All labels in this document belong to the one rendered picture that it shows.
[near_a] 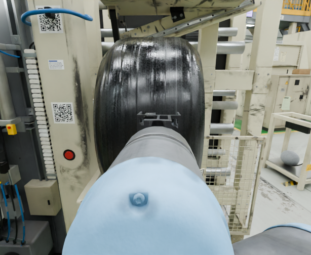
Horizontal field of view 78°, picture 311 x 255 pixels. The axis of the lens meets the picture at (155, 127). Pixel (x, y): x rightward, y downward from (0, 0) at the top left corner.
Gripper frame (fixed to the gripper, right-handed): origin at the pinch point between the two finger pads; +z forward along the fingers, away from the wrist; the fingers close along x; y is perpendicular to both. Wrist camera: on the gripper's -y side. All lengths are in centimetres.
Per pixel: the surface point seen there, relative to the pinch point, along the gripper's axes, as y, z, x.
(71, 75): 15.8, 19.9, 29.6
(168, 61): 18.4, 7.6, -1.8
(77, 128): -2.3, 21.8, 29.7
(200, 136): -0.3, 4.1, -10.2
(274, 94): 6, 383, -237
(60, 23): 31.0, 18.1, 31.1
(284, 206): -106, 143, -128
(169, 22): 44, 57, -3
